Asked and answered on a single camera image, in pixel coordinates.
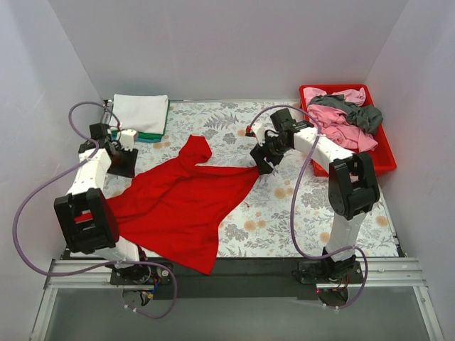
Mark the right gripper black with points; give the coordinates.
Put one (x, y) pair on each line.
(259, 156)

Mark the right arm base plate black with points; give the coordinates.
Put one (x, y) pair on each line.
(323, 272)

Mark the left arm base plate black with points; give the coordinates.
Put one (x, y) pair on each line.
(142, 274)

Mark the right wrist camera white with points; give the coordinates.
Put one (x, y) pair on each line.
(256, 130)

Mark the folded white t shirt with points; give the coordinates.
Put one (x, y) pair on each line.
(144, 114)

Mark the grey t shirt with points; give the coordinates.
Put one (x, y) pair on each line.
(367, 118)

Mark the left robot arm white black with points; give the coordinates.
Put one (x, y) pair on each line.
(86, 220)

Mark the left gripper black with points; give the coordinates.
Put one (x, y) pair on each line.
(121, 156)

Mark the aluminium frame rail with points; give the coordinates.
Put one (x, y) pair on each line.
(382, 272)

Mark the folded teal t shirt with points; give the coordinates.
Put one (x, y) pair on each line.
(142, 140)

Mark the red t shirt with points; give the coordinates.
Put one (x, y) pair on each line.
(175, 209)

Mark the pink t shirt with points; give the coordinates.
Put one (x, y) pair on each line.
(334, 124)

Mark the floral patterned table mat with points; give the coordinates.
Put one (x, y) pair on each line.
(285, 209)

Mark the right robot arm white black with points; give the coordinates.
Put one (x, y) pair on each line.
(352, 183)

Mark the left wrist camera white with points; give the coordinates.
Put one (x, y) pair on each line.
(127, 138)

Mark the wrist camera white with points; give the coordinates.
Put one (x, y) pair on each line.
(256, 130)
(127, 138)

